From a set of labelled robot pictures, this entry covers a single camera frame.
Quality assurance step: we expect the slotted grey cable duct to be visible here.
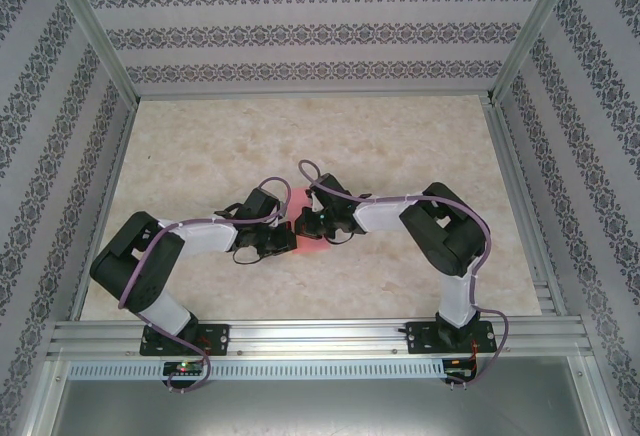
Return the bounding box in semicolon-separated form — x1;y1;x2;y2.
67;359;446;380

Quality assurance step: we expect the aluminium side rail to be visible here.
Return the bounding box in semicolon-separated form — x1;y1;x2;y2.
69;100;139;322
482;98;571;320

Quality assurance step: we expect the aluminium frame post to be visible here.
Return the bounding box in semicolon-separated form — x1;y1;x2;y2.
44;0;141;110
485;0;587;107

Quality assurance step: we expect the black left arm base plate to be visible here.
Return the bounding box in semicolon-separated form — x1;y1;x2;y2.
139;323;231;357

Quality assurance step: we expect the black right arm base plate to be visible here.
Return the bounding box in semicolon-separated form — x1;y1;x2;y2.
407;319;499;356

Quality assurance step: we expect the grey metal sheet panel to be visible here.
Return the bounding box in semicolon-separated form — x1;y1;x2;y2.
44;358;616;436

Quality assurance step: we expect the small circuit board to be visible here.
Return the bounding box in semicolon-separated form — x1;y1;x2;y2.
163;361;204;376
444;358;479;382

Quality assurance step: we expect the aluminium mounting rail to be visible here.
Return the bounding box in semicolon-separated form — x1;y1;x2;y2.
47;318;594;360

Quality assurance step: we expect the pink cloth sheet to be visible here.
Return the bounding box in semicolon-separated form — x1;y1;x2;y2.
289;187;332;257

